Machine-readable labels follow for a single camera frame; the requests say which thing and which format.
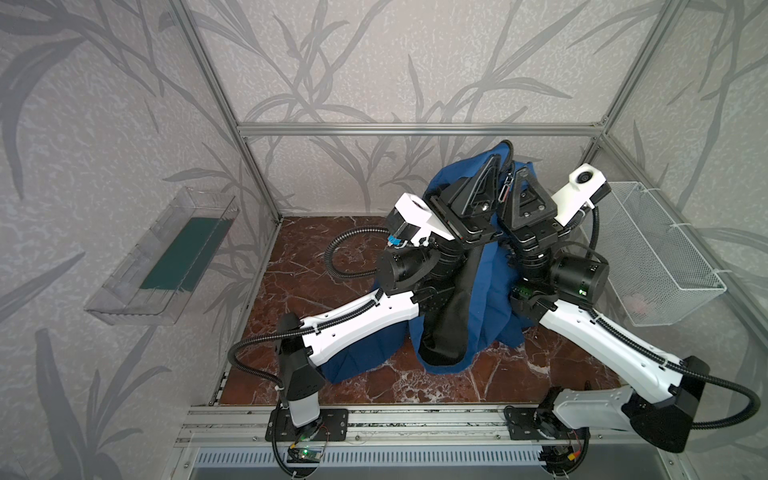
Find blue zip jacket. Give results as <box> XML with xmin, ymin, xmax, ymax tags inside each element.
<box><xmin>320</xmin><ymin>140</ymin><xmax>541</xmax><ymax>385</ymax></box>

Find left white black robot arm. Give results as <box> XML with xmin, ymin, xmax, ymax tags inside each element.
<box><xmin>228</xmin><ymin>153</ymin><xmax>514</xmax><ymax>429</ymax></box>

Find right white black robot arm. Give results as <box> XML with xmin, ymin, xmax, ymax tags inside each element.
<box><xmin>497</xmin><ymin>165</ymin><xmax>761</xmax><ymax>453</ymax></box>

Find pink object in basket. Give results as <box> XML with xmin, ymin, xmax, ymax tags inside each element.
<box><xmin>622</xmin><ymin>293</ymin><xmax>651</xmax><ymax>316</ymax></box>

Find green circuit board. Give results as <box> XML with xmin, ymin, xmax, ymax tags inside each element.
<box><xmin>287</xmin><ymin>446</ymin><xmax>323</xmax><ymax>463</ymax></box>

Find green mat in tray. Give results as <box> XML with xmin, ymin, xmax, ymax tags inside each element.
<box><xmin>140</xmin><ymin>217</ymin><xmax>234</xmax><ymax>292</ymax></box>

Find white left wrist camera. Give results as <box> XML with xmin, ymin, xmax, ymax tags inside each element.
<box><xmin>385</xmin><ymin>193</ymin><xmax>456</xmax><ymax>248</ymax></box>

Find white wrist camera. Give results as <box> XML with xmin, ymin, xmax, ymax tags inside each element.
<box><xmin>385</xmin><ymin>193</ymin><xmax>456</xmax><ymax>248</ymax></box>
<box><xmin>552</xmin><ymin>164</ymin><xmax>612</xmax><ymax>227</ymax></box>

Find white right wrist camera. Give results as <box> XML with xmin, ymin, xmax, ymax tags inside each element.
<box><xmin>552</xmin><ymin>164</ymin><xmax>612</xmax><ymax>227</ymax></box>

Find white wire mesh basket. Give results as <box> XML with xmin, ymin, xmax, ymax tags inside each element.
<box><xmin>596</xmin><ymin>181</ymin><xmax>727</xmax><ymax>327</ymax></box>

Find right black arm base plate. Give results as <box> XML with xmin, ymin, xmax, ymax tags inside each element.
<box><xmin>503</xmin><ymin>405</ymin><xmax>591</xmax><ymax>441</ymax></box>

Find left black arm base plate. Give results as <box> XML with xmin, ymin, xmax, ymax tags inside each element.
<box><xmin>265</xmin><ymin>408</ymin><xmax>349</xmax><ymax>442</ymax></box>

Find aluminium frame struts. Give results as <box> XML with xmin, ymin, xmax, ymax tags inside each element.
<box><xmin>169</xmin><ymin>1</ymin><xmax>767</xmax><ymax>342</ymax></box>

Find clear plastic wall tray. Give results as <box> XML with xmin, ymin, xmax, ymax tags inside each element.
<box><xmin>85</xmin><ymin>187</ymin><xmax>240</xmax><ymax>326</ymax></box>

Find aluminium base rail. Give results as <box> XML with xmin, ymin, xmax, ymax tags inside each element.
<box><xmin>173</xmin><ymin>403</ymin><xmax>667</xmax><ymax>448</ymax></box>

